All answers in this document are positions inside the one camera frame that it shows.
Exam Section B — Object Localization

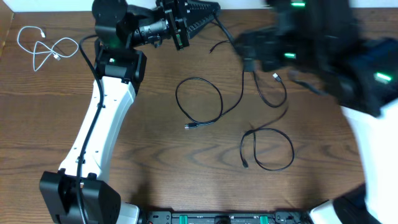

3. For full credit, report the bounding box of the white usb cable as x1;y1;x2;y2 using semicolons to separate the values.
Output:
16;26;80;72

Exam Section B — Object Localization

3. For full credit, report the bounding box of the black usb cable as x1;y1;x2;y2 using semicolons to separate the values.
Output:
175;14;246;130
239;70;295;172

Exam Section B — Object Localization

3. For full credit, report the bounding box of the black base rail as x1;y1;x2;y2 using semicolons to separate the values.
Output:
137;210;313;224

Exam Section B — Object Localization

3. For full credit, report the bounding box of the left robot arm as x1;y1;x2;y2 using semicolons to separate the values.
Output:
39;0;220;223

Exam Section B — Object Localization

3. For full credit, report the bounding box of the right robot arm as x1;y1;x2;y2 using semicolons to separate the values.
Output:
234;0;397;223

